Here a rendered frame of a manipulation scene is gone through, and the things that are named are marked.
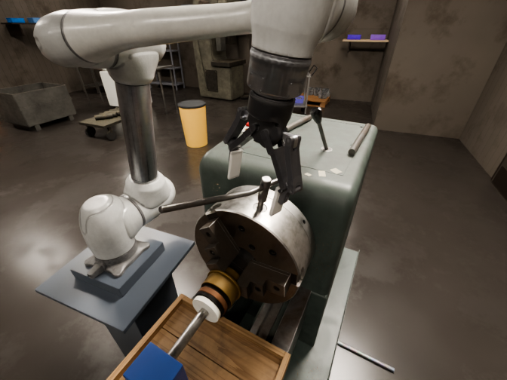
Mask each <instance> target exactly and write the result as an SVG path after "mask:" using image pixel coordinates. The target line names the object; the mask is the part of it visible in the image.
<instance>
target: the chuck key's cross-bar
mask: <svg viewBox="0 0 507 380"><path fill-rule="evenodd" d="M277 183H278V179H277V178H276V179H274V180H272V181H271V185H270V187H271V186H273V185H275V184H277ZM263 189H264V188H263V187H262V186H261V185H259V186H257V187H256V188H252V189H251V190H248V191H244V192H236V193H231V194H227V195H218V196H214V197H209V198H201V199H197V200H192V201H184V202H179V203H175V204H166V205H162V206H159V208H158V211H159V213H168V212H172V211H176V210H183V209H187V208H191V207H198V206H202V205H206V204H213V203H217V202H221V201H228V200H232V199H236V198H243V197H247V196H251V195H254V194H256V193H257V192H261V191H262V190H263Z"/></svg>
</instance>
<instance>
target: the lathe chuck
mask: <svg viewBox="0 0 507 380"><path fill-rule="evenodd" d="M257 196H258V194H257V193H256V194H254V195H251V196H247V197H243V198H236V199H232V200H228V201H221V202H217V203H215V204H214V205H213V206H212V207H211V208H210V209H209V210H207V211H206V212H205V213H204V214H203V215H202V216H201V217H200V218H199V219H198V221H197V222H196V225H195V242H196V245H197V248H198V251H199V253H200V254H201V257H202V259H203V260H204V262H205V263H206V264H207V263H208V262H209V261H210V260H211V258H210V257H209V255H208V254H207V253H206V251H205V250H204V249H205V248H206V247H207V245H209V243H208V242H207V240H206V239H205V237H204V235H203V234H202V233H201V232H200V230H199V229H200V228H201V227H202V226H203V225H204V224H206V223H207V222H208V221H209V220H210V219H209V218H208V217H207V214H209V212H210V211H211V210H212V209H215V208H216V209H215V212H216V214H217V215H218V216H219V218H220V220H221V221H222V223H223V224H224V225H225V227H226V229H227V230H228V232H229V233H230V234H231V236H232V238H233V239H234V241H235V242H236V243H237V245H238V246H239V247H241V249H240V253H239V254H238V255H239V256H240V257H241V258H243V259H244V260H245V261H247V262H248V264H249V263H250V261H251V260H254V258H255V260H256V261H258V262H261V263H264V264H267V265H270V266H272V267H275V268H279V269H281V270H283V271H287V272H289V273H291V274H295V275H297V276H299V275H300V274H301V277H300V281H299V283H298V284H297V285H294V284H290V287H289V289H288V291H287V293H286V295H285V297H283V296H280V295H278V294H275V293H273V292H270V291H268V290H267V291H266V294H265V295H264V297H262V296H260V295H257V294H256V293H251V295H250V297H249V299H253V300H255V301H258V302H264V303H270V304H275V303H282V302H286V301H288V300H290V299H292V298H293V297H294V296H295V295H296V294H297V291H298V289H299V288H300V284H301V283H302V281H303V278H304V276H305V273H306V271H307V269H308V267H309V263H310V261H311V256H312V251H311V246H310V243H309V239H308V237H307V235H306V233H305V231H304V229H303V227H302V226H301V224H300V223H299V222H298V221H297V219H296V218H295V217H294V216H293V215H292V214H291V213H290V212H289V211H288V210H286V209H285V208H284V207H282V209H281V212H279V213H277V214H275V215H274V216H270V215H269V211H270V208H271V205H272V199H270V198H267V200H266V202H265V203H264V205H265V206H266V208H267V211H266V212H264V213H260V212H257V211H255V209H254V208H253V206H254V204H258V200H257Z"/></svg>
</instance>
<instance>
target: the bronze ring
mask: <svg viewBox="0 0 507 380"><path fill-rule="evenodd" d="M239 277H240V275H239V274H238V272H237V271H235V270H234V269H233V268H230V267H228V268H227V269H226V270H225V271H221V270H217V269H213V270H211V271H210V272H209V273H208V274H207V278H206V280H205V281H204V282H203V283H202V285H201V289H200V290H199V291H198V292H197V294H196V295H195V297H196V296H204V297H206V298H208V299H209V300H211V301H212V302H213V303H214V304H215V305H216V306H217V307H218V308H219V310H220V313H221V316H220V318H221V317H222V316H223V315H224V314H225V313H226V311H227V309H230V308H231V307H232V305H233V304H234V302H235V300H237V299H239V298H240V296H241V288H240V286H239V285H238V283H237V282H236V281H237V279H239Z"/></svg>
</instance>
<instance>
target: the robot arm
mask: <svg viewBox="0 0 507 380"><path fill-rule="evenodd" d="M357 7H358V0H248V1H242V2H231V3H219V4H206V5H184V6H172V7H160V8H141V9H133V10H125V9H120V8H82V9H74V10H60V11H55V12H53V13H50V14H47V15H45V16H43V17H41V18H40V19H39V20H38V22H37V23H36V25H35V28H34V32H33V36H34V38H35V42H36V44H37V46H38V48H39V50H40V51H41V53H42V54H43V55H44V56H45V57H46V58H47V59H49V60H50V61H52V62H53V63H56V64H57V65H60V66H64V67H72V68H75V67H82V68H92V69H106V70H107V72H108V74H109V76H110V77H111V78H112V80H113V81H115V89H116V94H117V98H118V107H119V111H120V116H121V124H122V128H123V133H124V141H125V145H126V150H127V155H128V163H129V168H130V172H131V174H130V175H129V176H128V177H127V179H126V180H125V186H124V191H123V193H124V194H123V195H121V196H119V197H118V196H115V195H109V194H104V195H96V196H93V197H92V198H89V199H88V200H86V201H85V202H84V203H83V205H82V206H81V208H80V210H79V226H80V229H81V233H82V235H83V238H84V240H85V242H86V244H87V246H88V247H89V249H90V250H91V252H92V253H93V255H92V256H91V257H89V258H88V259H86V260H85V261H84V264H85V266H87V267H92V269H91V270H90V271H89V272H88V273H87V276H88V277H90V278H91V279H94V278H95V277H96V276H98V275H99V274H101V273H103V272H104V271H105V272H107V273H110V274H112V275H113V276H114V277H116V278H118V277H121V276H122V275H123V274H124V272H125V271H126V269H127V268H128V267H129V266H130V265H131V264H132V263H133V262H134V261H135V260H136V259H137V258H138V257H139V256H140V255H141V254H142V253H143V252H144V251H146V250H147V249H149V248H150V245H149V243H148V242H142V241H138V240H136V239H135V236H136V235H137V233H138V231H139V230H140V229H141V228H142V227H143V226H144V225H145V224H147V223H149V222H151V221H152V220H153V219H155V218H156V217H158V216H159V215H160V214H161V213H159V211H158V208H159V206H162V205H166V204H172V202H173V200H174V198H175V194H176V192H175V188H174V185H173V183H172V182H171V181H170V180H169V179H168V178H166V177H164V176H163V175H162V174H161V173H160V172H158V168H157V159H156V150H155V134H154V125H153V117H152V100H151V91H150V83H151V82H152V80H153V78H154V77H155V71H156V69H157V65H158V62H159V61H160V60H161V59H162V57H163V56H164V53H165V51H166V44H173V43H180V42H186V41H197V40H203V39H209V38H221V37H227V36H234V35H247V34H252V43H251V49H250V62H249V67H248V73H247V85H248V86H249V88H251V90H250V94H249V100H248V105H247V106H242V107H238V109H237V113H236V117H235V120H234V121H233V123H232V125H231V127H230V128H229V130H228V132H227V134H226V136H225V138H224V139H223V142H224V144H227V145H228V149H229V171H228V177H227V179H233V178H235V177H238V176H239V173H240V169H241V159H242V154H243V149H241V148H243V147H242V146H243V145H245V144H246V143H248V142H249V141H250V140H252V139H253V140H254V141H255V142H256V143H259V144H260V145H261V146H262V147H263V148H265V149H266V151H267V153H268V155H270V156H271V159H272V163H273V166H274V169H275V173H276V176H277V179H278V184H279V186H278V187H276V189H275V194H274V197H273V200H272V205H271V208H270V211H269V215H270V216H274V215H275V214H277V213H279V212H281V209H282V207H283V204H284V203H286V202H288V198H289V196H290V194H291V195H293V194H295V193H297V192H299V191H301V190H303V181H302V172H301V163H300V142H301V136H300V135H299V134H296V135H293V134H291V133H288V132H287V123H288V121H289V120H290V118H291V115H292V112H293V108H294V104H295V101H296V99H295V98H296V97H299V96H300V95H301V94H302V92H303V88H304V85H305V82H306V77H307V74H308V71H309V67H310V66H311V62H312V61H311V60H312V56H313V54H314V51H315V48H316V46H317V44H318V43H324V42H328V41H332V40H334V39H335V38H338V37H339V36H341V35H342V34H343V33H344V32H345V31H346V30H347V29H348V28H349V26H350V25H351V23H352V21H353V20H354V18H355V15H356V12H357ZM247 122H248V123H249V128H248V129H246V130H245V131H244V132H243V134H242V135H240V133H241V132H242V130H243V129H244V126H245V125H246V123H247ZM239 135H240V137H238V136H239ZM277 144H278V147H277V148H276V149H273V146H276V145H277Z"/></svg>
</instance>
